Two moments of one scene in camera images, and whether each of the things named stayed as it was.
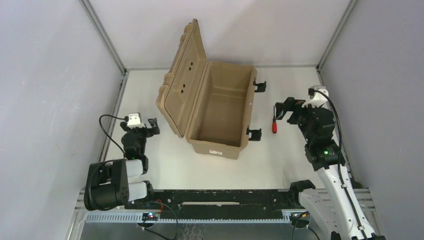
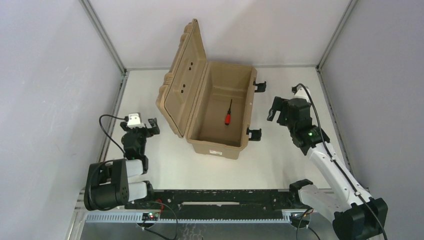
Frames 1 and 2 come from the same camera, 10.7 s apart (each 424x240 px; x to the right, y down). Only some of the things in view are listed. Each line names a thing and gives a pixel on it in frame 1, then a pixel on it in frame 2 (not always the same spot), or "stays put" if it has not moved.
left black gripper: [143, 131] stays put
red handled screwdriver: [274, 123] → [228, 118]
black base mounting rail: [221, 201] stays put
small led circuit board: [150, 216] stays put
